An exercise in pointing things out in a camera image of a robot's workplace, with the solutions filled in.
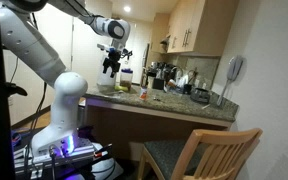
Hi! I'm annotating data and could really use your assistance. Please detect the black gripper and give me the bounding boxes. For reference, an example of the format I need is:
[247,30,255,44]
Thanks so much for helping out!
[102,47,123,79]

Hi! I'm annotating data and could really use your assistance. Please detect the white paper towel roll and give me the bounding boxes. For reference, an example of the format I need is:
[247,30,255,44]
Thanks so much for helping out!
[96,54,118,88]

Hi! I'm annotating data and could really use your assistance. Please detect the clear jar with purple lid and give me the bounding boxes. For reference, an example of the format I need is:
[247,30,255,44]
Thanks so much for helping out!
[119,68,134,90]

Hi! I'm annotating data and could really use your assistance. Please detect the yellow-green sponge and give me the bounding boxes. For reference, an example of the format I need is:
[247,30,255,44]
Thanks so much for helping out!
[114,85,130,93]

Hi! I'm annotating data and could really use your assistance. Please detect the black coffee maker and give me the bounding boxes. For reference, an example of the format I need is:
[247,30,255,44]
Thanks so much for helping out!
[149,61,167,91]

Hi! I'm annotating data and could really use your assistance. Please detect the black cooking pot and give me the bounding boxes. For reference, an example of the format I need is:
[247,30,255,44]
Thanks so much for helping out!
[190,87,212,104]

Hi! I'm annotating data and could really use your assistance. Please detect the light wooden upper cabinets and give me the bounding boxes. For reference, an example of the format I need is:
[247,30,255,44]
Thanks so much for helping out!
[150,0,240,57]

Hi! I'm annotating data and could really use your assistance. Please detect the wooden chair with grey seat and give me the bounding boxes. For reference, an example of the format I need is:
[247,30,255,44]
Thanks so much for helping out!
[137,128,264,180]

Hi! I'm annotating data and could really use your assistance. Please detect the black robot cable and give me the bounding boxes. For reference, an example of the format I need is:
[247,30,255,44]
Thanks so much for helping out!
[29,81,49,134]

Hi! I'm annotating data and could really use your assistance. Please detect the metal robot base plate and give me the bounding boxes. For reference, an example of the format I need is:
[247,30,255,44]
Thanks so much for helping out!
[13,135,97,175]

